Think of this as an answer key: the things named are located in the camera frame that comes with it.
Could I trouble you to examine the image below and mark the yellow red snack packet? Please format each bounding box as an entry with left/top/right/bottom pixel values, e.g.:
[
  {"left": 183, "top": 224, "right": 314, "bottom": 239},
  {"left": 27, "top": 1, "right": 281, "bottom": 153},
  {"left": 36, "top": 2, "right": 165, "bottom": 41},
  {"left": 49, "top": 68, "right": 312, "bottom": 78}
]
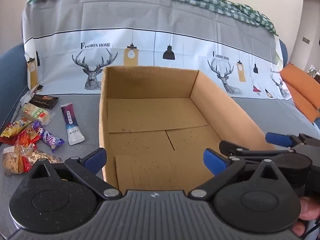
[{"left": 0, "top": 117, "right": 32, "bottom": 138}]

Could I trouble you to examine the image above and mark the black chocolate packet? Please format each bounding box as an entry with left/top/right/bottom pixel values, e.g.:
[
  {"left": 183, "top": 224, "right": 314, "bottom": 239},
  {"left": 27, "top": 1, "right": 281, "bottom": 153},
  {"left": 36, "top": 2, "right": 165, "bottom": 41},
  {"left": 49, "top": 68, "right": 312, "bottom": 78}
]
[{"left": 29, "top": 94, "right": 59, "bottom": 110}]

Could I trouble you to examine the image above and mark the blue sofa armrest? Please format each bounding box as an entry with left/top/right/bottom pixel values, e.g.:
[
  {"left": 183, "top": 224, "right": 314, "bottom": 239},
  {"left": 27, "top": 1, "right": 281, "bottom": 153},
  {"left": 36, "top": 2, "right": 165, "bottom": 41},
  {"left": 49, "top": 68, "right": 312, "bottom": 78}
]
[{"left": 0, "top": 40, "right": 289, "bottom": 140}]

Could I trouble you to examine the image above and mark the purple swirl candy packet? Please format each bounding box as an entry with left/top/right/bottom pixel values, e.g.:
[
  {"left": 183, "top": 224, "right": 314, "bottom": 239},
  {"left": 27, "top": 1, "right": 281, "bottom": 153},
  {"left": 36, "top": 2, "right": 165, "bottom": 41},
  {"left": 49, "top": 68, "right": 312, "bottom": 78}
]
[{"left": 32, "top": 121, "right": 65, "bottom": 153}]

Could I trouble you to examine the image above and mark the cardboard box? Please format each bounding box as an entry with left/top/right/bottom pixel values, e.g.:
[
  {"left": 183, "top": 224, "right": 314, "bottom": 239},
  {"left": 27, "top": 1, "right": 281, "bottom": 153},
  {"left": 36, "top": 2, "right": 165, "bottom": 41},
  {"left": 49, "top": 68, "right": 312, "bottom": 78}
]
[{"left": 99, "top": 66, "right": 275, "bottom": 192}]

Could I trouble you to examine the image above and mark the peanut bar packet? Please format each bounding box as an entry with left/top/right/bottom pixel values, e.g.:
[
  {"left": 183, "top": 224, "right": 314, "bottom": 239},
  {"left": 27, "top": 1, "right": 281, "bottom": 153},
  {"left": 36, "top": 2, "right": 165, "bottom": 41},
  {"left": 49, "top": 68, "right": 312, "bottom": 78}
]
[{"left": 22, "top": 146, "right": 63, "bottom": 172}]

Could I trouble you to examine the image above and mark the green label cracker packet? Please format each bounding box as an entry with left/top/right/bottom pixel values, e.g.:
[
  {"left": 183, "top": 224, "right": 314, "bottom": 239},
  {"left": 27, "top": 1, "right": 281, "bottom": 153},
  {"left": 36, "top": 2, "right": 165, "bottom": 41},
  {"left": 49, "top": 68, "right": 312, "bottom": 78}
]
[{"left": 20, "top": 104, "right": 55, "bottom": 125}]

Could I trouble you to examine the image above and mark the green checked cloth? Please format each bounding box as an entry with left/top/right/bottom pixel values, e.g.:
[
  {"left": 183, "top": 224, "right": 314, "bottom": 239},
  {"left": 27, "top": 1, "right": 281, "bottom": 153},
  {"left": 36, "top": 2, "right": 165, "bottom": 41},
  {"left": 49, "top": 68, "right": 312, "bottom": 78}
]
[{"left": 25, "top": 0, "right": 279, "bottom": 37}]

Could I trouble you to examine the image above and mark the person's right hand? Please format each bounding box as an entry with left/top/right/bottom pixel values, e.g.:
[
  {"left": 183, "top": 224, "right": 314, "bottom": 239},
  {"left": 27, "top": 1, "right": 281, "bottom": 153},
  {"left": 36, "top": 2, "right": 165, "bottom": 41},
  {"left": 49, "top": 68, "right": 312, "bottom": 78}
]
[{"left": 292, "top": 196, "right": 320, "bottom": 237}]

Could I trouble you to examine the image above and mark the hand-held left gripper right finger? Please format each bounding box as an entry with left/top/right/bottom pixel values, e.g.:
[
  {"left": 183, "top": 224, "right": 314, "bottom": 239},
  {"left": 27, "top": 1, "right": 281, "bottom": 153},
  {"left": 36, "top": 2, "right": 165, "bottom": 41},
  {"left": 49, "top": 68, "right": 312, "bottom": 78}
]
[{"left": 187, "top": 149, "right": 284, "bottom": 200}]

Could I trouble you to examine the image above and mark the orange cushion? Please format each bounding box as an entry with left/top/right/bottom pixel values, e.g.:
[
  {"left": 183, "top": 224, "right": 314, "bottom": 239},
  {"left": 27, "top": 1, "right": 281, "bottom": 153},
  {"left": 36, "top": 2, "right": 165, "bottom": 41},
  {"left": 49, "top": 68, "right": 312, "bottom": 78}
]
[{"left": 279, "top": 64, "right": 320, "bottom": 122}]

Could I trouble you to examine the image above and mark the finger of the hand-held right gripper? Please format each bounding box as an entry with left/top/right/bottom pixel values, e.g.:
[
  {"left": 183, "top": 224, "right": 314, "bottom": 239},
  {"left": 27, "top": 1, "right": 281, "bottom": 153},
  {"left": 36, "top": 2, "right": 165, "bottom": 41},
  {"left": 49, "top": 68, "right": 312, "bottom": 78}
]
[
  {"left": 265, "top": 132, "right": 300, "bottom": 148},
  {"left": 219, "top": 141, "right": 293, "bottom": 162}
]

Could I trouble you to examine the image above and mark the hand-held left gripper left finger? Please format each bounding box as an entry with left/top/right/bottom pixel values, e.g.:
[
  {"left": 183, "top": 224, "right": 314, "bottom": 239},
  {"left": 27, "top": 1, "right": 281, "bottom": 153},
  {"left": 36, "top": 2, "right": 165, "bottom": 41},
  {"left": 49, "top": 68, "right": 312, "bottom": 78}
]
[{"left": 25, "top": 148, "right": 123, "bottom": 200}]

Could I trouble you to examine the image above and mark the purple white tube packet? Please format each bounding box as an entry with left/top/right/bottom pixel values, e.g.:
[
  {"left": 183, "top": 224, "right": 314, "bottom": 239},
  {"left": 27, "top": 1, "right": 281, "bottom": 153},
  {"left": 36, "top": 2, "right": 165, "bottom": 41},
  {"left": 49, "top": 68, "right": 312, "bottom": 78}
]
[{"left": 60, "top": 102, "right": 85, "bottom": 146}]

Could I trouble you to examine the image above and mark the clear cookie packet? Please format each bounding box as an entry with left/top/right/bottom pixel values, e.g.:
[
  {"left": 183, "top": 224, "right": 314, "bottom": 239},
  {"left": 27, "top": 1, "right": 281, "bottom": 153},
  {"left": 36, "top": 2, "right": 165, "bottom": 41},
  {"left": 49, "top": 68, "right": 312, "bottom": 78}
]
[{"left": 2, "top": 145, "right": 25, "bottom": 175}]

